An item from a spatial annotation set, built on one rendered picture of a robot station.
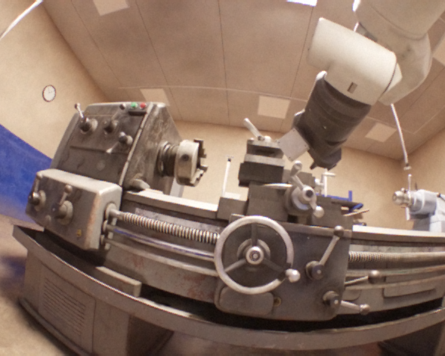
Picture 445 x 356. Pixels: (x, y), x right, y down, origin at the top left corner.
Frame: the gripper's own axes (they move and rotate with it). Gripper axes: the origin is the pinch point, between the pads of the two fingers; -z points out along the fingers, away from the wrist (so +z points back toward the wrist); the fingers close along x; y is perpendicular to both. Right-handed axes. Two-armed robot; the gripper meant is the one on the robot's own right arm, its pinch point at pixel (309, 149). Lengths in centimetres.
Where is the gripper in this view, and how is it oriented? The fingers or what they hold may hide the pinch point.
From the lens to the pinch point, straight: 43.0
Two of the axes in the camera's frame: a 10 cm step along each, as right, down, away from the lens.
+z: -0.7, -3.4, -9.4
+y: 8.8, -4.6, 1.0
